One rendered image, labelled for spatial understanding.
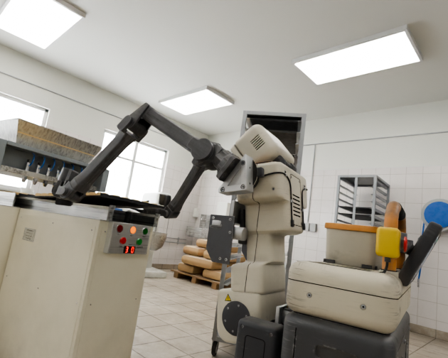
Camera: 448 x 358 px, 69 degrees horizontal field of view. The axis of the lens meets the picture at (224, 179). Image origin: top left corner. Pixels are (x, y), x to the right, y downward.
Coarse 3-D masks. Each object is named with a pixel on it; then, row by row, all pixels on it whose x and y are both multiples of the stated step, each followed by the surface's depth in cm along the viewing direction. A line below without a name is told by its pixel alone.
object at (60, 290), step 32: (32, 224) 168; (64, 224) 154; (96, 224) 142; (32, 256) 162; (64, 256) 148; (96, 256) 140; (128, 256) 155; (32, 288) 156; (64, 288) 143; (96, 288) 141; (128, 288) 156; (0, 320) 164; (32, 320) 150; (64, 320) 139; (96, 320) 141; (128, 320) 156; (0, 352) 158; (32, 352) 145; (64, 352) 135; (96, 352) 142; (128, 352) 157
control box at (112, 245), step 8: (112, 224) 144; (120, 224) 147; (128, 224) 151; (136, 224) 155; (112, 232) 143; (120, 232) 147; (128, 232) 151; (136, 232) 155; (112, 240) 143; (128, 240) 151; (136, 240) 155; (144, 240) 160; (104, 248) 143; (112, 248) 144; (120, 248) 147; (136, 248) 155; (144, 248) 160
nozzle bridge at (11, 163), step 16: (0, 144) 169; (16, 144) 176; (0, 160) 169; (16, 160) 184; (32, 160) 191; (48, 160) 199; (64, 160) 199; (16, 176) 199; (32, 176) 187; (48, 176) 195
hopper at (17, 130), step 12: (0, 120) 189; (12, 120) 182; (24, 120) 181; (0, 132) 191; (12, 132) 184; (24, 132) 184; (36, 132) 188; (48, 132) 193; (24, 144) 187; (36, 144) 191; (48, 144) 196; (60, 144) 202; (72, 144) 207; (84, 144) 213; (72, 156) 211; (84, 156) 217
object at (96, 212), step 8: (16, 200) 183; (24, 200) 179; (32, 200) 175; (40, 200) 171; (48, 200) 167; (32, 208) 173; (40, 208) 169; (48, 208) 165; (56, 208) 162; (64, 208) 158; (72, 208) 155; (80, 208) 152; (88, 208) 149; (96, 208) 146; (104, 208) 143; (112, 208) 142; (80, 216) 150; (88, 216) 147; (96, 216) 144; (104, 216) 142
